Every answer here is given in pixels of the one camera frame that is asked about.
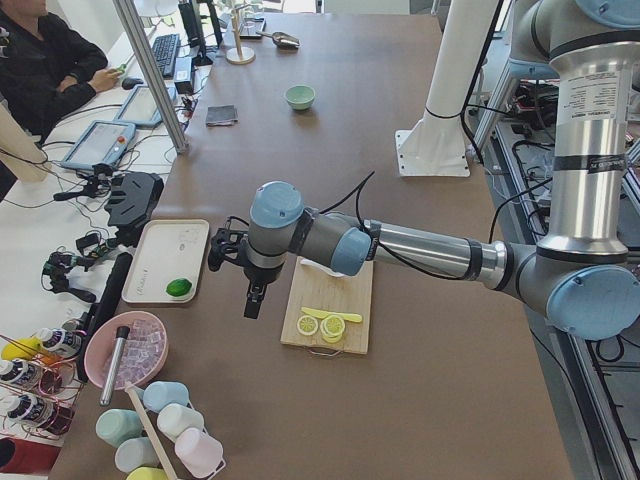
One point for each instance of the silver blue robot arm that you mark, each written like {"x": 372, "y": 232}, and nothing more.
{"x": 575, "y": 275}

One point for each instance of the wooden stick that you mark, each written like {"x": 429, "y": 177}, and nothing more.
{"x": 165, "y": 462}

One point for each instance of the yellow plastic cup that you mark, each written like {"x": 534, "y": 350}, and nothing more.
{"x": 147, "y": 473}

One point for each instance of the copper wire bottle rack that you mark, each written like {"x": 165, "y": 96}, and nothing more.
{"x": 40, "y": 383}

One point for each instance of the wooden mug tree stand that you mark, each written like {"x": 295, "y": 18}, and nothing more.
{"x": 239, "y": 54}

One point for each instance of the white ceramic spoon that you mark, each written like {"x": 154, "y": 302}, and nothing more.
{"x": 322, "y": 268}

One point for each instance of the bamboo cutting board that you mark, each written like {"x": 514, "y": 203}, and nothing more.
{"x": 350, "y": 294}

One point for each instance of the left lemon slice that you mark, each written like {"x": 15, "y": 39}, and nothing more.
{"x": 307, "y": 325}

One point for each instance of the white cup rack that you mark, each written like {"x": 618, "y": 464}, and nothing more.
{"x": 212, "y": 462}

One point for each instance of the steel muddler black tip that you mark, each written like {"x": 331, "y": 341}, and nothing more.
{"x": 122, "y": 334}

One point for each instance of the metal scoop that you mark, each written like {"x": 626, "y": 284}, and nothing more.
{"x": 282, "y": 40}

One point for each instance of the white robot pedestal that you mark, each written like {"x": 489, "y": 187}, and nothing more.
{"x": 437, "y": 144}

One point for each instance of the pink plastic cup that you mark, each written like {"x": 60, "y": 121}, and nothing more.
{"x": 197, "y": 450}

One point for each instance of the green plastic cup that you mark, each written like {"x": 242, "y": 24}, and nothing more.
{"x": 115, "y": 426}

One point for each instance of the green lime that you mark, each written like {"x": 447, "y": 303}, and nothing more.
{"x": 179, "y": 287}

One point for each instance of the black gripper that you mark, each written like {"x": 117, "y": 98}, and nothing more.
{"x": 258, "y": 276}

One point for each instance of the cream rabbit tray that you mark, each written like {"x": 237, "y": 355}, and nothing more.
{"x": 167, "y": 250}

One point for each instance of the aluminium frame post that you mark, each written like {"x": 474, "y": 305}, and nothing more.
{"x": 135, "y": 32}

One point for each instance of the black keyboard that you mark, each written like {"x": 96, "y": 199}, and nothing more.
{"x": 165, "y": 49}

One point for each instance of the person in black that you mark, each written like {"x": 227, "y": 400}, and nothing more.
{"x": 48, "y": 70}

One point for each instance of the grey folded cloth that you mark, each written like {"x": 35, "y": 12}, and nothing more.
{"x": 225, "y": 115}

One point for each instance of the far blue teach pendant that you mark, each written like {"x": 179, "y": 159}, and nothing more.
{"x": 140, "y": 108}

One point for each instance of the pink bowl of ice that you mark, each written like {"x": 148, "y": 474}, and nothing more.
{"x": 145, "y": 350}

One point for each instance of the black computer mouse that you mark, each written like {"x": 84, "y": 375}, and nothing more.
{"x": 129, "y": 83}

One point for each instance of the white plastic cup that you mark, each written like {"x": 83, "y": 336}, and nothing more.
{"x": 175, "y": 418}

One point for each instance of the pale blue plastic cup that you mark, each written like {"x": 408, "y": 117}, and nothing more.
{"x": 134, "y": 453}

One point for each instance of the yellow plastic knife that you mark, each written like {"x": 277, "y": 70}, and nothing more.
{"x": 322, "y": 314}

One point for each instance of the black long bar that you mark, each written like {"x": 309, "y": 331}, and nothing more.
{"x": 105, "y": 309}

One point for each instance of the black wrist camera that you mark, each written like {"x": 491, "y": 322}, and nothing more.
{"x": 225, "y": 244}

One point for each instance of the mint green bowl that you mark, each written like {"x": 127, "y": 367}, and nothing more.
{"x": 300, "y": 97}

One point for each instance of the blue teach pendant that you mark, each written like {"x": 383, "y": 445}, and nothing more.
{"x": 103, "y": 142}
{"x": 140, "y": 108}

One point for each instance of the near blue teach pendant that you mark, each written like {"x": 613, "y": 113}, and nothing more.
{"x": 103, "y": 142}

